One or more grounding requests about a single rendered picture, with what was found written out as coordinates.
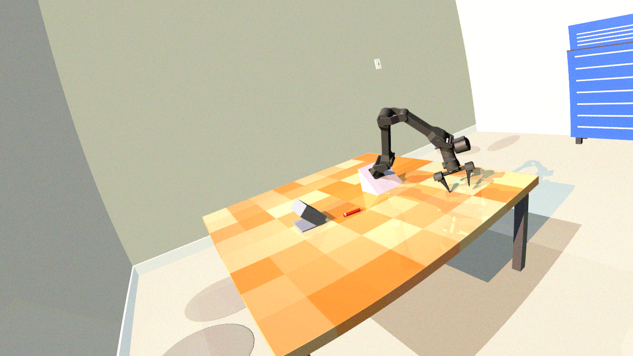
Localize dark grey sloped panel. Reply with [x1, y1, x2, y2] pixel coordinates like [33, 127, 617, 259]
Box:
[291, 198, 327, 233]

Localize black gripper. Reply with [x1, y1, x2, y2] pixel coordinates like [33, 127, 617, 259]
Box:
[433, 155, 475, 193]

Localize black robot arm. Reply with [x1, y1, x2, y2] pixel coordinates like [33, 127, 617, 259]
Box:
[368, 107, 471, 179]

